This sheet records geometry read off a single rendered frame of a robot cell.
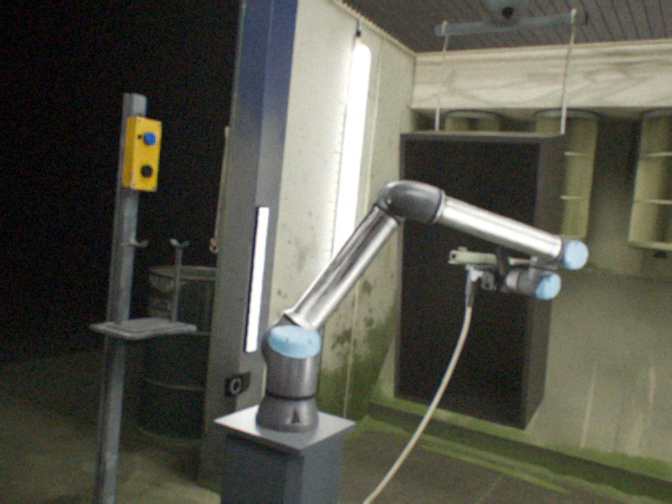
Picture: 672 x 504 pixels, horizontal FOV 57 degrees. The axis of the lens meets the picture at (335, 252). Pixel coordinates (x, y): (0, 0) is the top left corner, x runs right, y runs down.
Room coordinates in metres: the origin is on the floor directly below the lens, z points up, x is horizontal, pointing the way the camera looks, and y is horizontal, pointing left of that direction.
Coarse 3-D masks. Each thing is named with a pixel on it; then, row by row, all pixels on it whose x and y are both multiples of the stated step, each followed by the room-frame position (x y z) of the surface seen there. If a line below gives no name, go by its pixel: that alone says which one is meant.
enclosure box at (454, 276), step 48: (432, 144) 2.93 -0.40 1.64; (480, 144) 2.81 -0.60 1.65; (528, 144) 2.70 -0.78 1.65; (480, 192) 2.84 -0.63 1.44; (528, 192) 2.73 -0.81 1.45; (432, 240) 3.00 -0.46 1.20; (480, 240) 2.88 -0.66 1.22; (432, 288) 3.04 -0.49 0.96; (480, 288) 2.91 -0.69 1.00; (432, 336) 3.08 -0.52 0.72; (480, 336) 2.95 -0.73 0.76; (528, 336) 2.47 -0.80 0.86; (432, 384) 2.97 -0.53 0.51; (480, 384) 2.97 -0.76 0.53; (528, 384) 2.50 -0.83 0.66
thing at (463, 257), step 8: (464, 248) 2.38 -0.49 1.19; (456, 256) 2.34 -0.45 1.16; (464, 256) 2.35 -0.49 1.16; (472, 256) 2.38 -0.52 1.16; (480, 256) 2.40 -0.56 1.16; (488, 256) 2.43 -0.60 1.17; (472, 264) 2.38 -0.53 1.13; (488, 264) 2.44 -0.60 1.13; (496, 264) 2.46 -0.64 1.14; (512, 264) 2.55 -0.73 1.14; (520, 264) 2.57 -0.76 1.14; (528, 264) 2.59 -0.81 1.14; (472, 280) 2.40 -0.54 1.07; (472, 288) 2.40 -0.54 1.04; (472, 296) 2.41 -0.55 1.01; (472, 304) 2.41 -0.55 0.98
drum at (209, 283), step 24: (168, 288) 3.22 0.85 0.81; (192, 288) 3.20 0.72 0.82; (168, 312) 3.22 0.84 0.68; (192, 312) 3.20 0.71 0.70; (168, 336) 3.22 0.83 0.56; (192, 336) 3.20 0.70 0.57; (144, 360) 3.34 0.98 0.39; (168, 360) 3.21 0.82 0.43; (192, 360) 3.21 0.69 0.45; (144, 384) 3.31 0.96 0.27; (168, 384) 3.21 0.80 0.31; (192, 384) 3.21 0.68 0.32; (144, 408) 3.29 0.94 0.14; (168, 408) 3.21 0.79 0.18; (192, 408) 3.21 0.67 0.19; (144, 432) 3.27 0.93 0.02; (168, 432) 3.21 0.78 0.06; (192, 432) 3.21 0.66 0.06
